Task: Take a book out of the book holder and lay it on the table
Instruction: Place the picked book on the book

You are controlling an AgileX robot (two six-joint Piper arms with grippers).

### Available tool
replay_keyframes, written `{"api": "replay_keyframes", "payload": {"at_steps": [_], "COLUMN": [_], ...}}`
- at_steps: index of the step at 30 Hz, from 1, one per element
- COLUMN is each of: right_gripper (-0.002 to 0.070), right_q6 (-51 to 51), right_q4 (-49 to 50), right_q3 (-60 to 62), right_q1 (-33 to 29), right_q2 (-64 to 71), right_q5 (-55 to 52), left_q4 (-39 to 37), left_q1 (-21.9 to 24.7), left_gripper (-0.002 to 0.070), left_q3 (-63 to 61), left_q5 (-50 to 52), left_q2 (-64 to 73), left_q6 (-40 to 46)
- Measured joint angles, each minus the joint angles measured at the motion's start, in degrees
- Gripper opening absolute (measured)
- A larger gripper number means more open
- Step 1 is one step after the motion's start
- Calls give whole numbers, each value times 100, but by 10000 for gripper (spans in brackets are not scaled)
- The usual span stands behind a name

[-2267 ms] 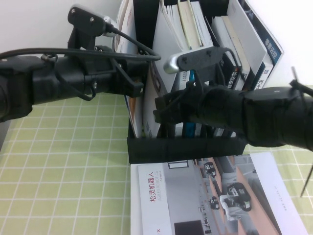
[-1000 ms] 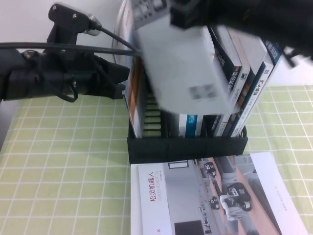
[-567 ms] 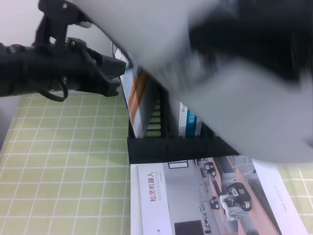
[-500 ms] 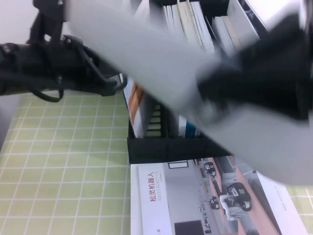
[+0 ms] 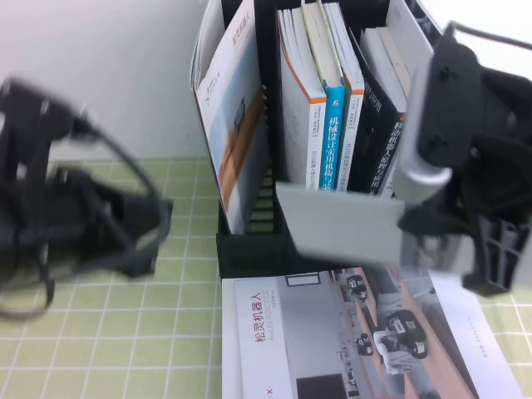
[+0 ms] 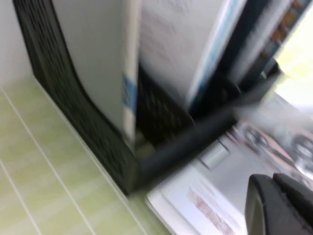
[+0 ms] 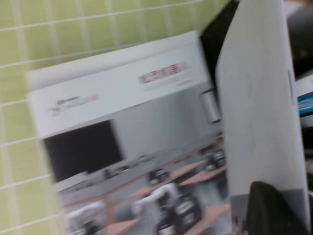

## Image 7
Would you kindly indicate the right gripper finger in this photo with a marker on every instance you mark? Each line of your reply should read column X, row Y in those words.
column 269, row 215

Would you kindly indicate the robot lab photo brochure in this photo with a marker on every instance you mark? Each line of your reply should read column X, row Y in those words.
column 146, row 117

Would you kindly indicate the blue spine mechanical book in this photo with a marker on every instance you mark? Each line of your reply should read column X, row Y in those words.
column 305, row 104

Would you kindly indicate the black plastic book holder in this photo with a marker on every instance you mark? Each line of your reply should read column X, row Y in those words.
column 215, row 36

